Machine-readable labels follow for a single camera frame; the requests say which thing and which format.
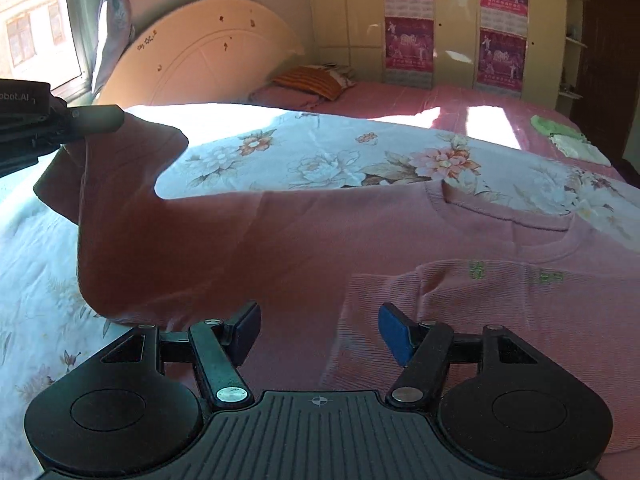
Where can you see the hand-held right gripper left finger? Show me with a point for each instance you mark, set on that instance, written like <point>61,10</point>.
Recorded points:
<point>247,331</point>

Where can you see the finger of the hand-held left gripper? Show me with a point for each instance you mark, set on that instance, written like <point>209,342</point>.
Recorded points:
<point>97,119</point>

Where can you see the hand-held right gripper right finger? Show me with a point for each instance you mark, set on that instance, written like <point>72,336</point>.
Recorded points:
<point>395,336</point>

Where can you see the pink knit sweater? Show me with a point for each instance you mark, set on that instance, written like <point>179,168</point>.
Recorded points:
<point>300,240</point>

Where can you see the grey curtain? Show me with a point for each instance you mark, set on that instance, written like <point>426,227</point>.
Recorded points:
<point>114,35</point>

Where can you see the window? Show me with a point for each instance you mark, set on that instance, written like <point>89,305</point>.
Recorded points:
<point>35,25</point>

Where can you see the cream wooden headboard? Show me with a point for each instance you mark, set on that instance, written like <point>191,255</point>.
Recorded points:
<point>200,55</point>

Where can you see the pink pillow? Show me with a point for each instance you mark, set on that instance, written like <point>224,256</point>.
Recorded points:
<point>280,96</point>

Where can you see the white floral blanket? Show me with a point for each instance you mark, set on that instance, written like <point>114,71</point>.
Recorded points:
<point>320,160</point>

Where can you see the orange striped pillow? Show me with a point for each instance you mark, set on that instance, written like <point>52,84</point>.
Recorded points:
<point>307,81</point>

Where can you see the pink checked bed sheet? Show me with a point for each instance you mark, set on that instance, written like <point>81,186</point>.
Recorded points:
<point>400,102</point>

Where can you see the patterned white pillow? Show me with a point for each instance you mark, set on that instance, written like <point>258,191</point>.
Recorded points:
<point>345,76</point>

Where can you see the pale green folded cloth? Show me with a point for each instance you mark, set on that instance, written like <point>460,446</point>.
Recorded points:
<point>580,150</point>

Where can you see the cream wardrobe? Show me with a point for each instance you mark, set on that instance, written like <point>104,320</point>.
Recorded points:
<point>455,20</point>

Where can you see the cream corner shelf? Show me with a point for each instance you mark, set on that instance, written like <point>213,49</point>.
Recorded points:
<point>575,35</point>

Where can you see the dark brown door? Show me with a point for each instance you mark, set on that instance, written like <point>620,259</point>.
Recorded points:
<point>612,35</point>

